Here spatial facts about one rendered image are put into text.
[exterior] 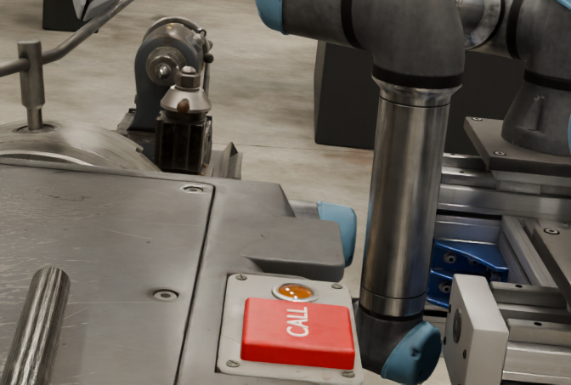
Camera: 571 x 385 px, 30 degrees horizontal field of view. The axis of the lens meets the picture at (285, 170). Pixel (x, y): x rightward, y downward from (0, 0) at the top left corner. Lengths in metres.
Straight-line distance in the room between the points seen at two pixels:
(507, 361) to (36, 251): 0.49
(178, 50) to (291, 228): 1.42
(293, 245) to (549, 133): 0.78
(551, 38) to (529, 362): 0.57
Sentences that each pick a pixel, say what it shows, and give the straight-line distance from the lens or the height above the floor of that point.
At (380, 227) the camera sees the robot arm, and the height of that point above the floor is 1.13.
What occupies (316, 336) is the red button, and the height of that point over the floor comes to 1.27.
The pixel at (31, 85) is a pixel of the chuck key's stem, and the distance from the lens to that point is 1.03.
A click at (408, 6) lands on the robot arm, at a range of 1.09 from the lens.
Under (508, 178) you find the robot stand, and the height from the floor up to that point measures 1.12.
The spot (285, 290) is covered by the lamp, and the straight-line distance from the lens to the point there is 0.65.
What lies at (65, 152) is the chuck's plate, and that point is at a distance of 0.98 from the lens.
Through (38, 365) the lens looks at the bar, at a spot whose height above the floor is 1.28.
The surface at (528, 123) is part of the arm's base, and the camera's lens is 1.49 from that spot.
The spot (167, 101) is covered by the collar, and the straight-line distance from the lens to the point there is 1.64.
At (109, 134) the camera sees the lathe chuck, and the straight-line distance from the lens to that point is 1.06.
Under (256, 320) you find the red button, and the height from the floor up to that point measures 1.27.
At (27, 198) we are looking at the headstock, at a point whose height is 1.25.
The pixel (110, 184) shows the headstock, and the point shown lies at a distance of 0.83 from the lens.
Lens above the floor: 1.51
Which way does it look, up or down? 16 degrees down
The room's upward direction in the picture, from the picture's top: 6 degrees clockwise
